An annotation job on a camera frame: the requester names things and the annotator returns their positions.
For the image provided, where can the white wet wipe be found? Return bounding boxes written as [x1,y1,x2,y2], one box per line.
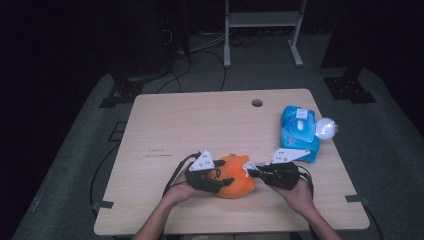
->
[242,161,261,178]

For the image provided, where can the orange plush toy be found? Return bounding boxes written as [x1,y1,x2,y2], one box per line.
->
[208,153,257,200]

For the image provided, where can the blue wet wipes pack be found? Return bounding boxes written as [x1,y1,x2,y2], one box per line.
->
[279,105,321,164]

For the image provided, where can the black stand base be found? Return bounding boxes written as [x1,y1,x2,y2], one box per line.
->
[323,66,378,104]
[99,71,168,109]

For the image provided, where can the black tape strip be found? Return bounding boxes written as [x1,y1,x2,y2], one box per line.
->
[91,200,115,211]
[344,194,370,205]

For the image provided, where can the person's right hand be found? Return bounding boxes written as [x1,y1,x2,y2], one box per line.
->
[271,179,316,218]

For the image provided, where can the person's left hand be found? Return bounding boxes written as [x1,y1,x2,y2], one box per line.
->
[162,172,207,209]

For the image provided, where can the left hand-held gripper cable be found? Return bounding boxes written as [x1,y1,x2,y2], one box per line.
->
[162,151,203,198]

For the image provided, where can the white metal stand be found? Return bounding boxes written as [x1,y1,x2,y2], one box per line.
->
[223,0,308,69]

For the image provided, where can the hand-held gripper cable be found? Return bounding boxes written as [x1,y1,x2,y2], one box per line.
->
[162,151,203,198]
[296,165,315,198]

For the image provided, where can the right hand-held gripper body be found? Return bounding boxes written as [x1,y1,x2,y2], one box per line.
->
[264,147,311,191]

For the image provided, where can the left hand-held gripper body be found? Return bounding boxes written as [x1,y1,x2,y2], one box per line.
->
[184,149,221,194]

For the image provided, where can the right hand-held gripper cable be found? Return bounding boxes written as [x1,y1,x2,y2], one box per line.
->
[296,165,315,198]

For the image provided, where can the black floor cable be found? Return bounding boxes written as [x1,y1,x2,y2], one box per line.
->
[89,143,121,214]
[364,204,384,240]
[199,49,228,92]
[156,49,194,94]

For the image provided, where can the black floor plate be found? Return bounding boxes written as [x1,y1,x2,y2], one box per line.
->
[108,121,128,143]

